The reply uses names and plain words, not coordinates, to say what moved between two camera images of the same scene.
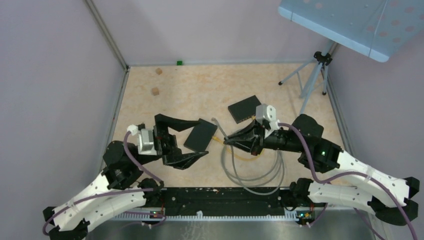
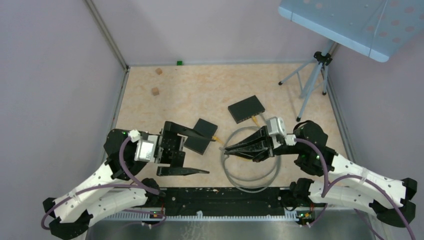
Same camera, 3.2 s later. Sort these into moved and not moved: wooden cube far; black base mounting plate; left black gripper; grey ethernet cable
Moved: grey ethernet cable; left black gripper
Not moved: black base mounting plate; wooden cube far
